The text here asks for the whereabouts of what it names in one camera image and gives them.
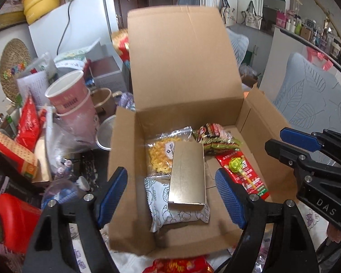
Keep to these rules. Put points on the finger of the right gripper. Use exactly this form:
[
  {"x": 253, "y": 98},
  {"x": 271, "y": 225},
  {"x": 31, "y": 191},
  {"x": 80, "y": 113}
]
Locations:
[
  {"x": 300, "y": 161},
  {"x": 327, "y": 142}
]

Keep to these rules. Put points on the woven round mat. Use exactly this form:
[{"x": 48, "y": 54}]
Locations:
[{"x": 14, "y": 59}]

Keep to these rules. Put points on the clear waffle cookie bag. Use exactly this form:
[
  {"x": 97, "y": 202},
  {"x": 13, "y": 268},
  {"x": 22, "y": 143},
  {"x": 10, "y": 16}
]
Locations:
[{"x": 160, "y": 150}]

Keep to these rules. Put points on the white refrigerator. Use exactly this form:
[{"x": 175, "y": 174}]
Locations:
[{"x": 74, "y": 25}]

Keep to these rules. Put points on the red long snack packet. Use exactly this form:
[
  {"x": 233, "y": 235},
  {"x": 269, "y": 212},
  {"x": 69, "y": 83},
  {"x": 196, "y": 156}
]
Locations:
[{"x": 260, "y": 190}]

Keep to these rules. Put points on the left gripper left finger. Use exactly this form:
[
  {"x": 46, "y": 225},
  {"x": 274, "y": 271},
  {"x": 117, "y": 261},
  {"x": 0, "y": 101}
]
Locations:
[{"x": 51, "y": 247}]

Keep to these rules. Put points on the glass mug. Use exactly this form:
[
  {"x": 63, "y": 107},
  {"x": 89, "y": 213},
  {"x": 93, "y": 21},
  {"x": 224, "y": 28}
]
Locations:
[{"x": 65, "y": 190}]

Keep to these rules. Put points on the open cardboard box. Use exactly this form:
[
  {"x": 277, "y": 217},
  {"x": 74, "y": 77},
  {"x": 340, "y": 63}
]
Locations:
[{"x": 184, "y": 73}]

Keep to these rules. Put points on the large red candy bag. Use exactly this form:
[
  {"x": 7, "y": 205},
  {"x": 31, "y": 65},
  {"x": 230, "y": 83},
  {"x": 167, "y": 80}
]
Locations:
[{"x": 197, "y": 264}]

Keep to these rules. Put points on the red foil packet upright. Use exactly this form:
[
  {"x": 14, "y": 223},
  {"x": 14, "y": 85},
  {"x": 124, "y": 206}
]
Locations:
[{"x": 29, "y": 125}]

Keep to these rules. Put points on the green lollipop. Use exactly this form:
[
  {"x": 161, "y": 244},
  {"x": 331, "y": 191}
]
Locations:
[{"x": 236, "y": 165}]

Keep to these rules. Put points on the pink paper cup stack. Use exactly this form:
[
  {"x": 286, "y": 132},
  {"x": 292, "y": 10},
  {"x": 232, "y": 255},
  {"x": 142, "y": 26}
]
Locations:
[{"x": 73, "y": 105}]

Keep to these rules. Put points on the red plastic canister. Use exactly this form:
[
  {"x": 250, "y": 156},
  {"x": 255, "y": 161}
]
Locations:
[{"x": 19, "y": 220}]

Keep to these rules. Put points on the white bread print snack bag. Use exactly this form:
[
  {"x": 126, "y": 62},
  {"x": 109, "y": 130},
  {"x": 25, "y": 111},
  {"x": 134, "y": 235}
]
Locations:
[{"x": 164, "y": 213}]

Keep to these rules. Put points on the small gold cardboard box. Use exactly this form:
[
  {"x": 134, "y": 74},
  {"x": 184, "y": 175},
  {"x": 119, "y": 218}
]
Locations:
[{"x": 187, "y": 179}]

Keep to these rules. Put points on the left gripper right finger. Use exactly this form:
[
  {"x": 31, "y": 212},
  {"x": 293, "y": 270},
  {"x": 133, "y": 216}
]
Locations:
[{"x": 291, "y": 248}]

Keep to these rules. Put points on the green brown snack packet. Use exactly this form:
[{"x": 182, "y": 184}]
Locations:
[{"x": 215, "y": 139}]

